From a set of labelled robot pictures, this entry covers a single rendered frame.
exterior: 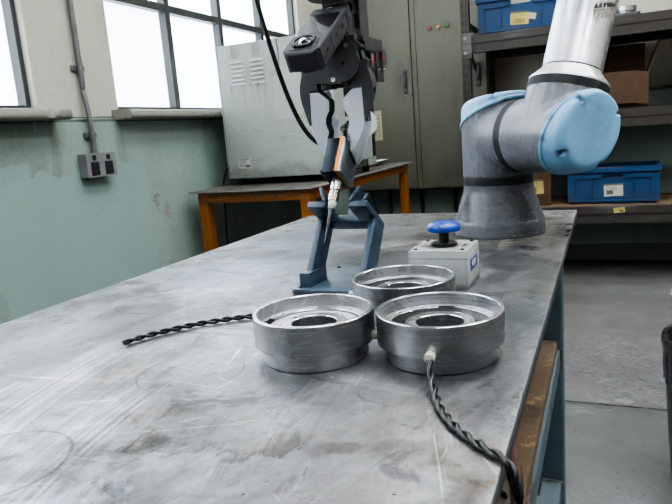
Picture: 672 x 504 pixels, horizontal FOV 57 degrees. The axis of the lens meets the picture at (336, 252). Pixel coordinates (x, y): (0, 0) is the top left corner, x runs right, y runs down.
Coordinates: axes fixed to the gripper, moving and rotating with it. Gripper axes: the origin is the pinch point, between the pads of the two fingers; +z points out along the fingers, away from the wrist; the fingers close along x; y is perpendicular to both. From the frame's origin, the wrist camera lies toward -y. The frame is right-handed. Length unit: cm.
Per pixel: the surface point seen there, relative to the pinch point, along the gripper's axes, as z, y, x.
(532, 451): 41.3, 8.7, -20.6
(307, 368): 15.6, -29.3, -9.3
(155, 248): 40, 134, 155
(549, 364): 41, 41, -19
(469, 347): 13.8, -26.6, -21.8
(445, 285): 12.5, -14.0, -16.5
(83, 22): -51, 112, 155
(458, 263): 13.2, -1.5, -14.5
